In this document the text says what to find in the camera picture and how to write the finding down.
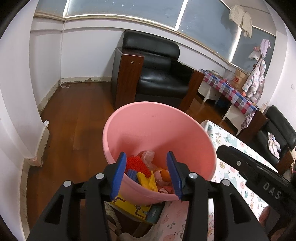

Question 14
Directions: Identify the blue foam net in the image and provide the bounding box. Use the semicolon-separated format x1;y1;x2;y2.
126;169;139;184

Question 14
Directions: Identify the red foam net sleeve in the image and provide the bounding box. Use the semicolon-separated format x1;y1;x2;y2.
125;156;152;178

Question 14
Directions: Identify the yellow foam net sleeve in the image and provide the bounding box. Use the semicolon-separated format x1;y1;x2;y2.
137;171;158;192

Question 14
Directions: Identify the clear bubble wrap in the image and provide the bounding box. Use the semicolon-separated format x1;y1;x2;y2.
141;151;157;172

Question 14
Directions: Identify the right hand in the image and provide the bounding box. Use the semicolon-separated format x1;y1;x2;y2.
259;206;280;235

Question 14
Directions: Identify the orange paper scrap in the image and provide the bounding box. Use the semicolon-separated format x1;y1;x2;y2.
154;168;171;186

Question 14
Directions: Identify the cloth on armchair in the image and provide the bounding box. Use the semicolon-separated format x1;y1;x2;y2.
267;132;281;159

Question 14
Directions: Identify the yellow box under bucket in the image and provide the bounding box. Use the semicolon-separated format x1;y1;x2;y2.
108;195;165;225

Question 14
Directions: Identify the pink plastic bucket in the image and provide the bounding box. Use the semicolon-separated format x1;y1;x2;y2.
102;101;218;206

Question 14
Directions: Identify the black leather armchair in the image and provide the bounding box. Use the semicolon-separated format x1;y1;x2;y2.
238;105;295;174
111;30;204;111

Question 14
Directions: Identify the white bench table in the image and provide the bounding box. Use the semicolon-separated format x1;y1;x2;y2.
197;81;245;135

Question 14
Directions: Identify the checkered cloth on bench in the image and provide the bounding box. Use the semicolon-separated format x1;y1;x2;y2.
199;69;258;116

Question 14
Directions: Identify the hanging floral jacket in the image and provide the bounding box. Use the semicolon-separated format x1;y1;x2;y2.
241;38;271;105

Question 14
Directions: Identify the brown paper bag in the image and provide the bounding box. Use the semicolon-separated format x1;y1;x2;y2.
230;69;249;92

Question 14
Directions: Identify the hanging beige shirt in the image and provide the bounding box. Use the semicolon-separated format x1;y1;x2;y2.
229;4;252;38

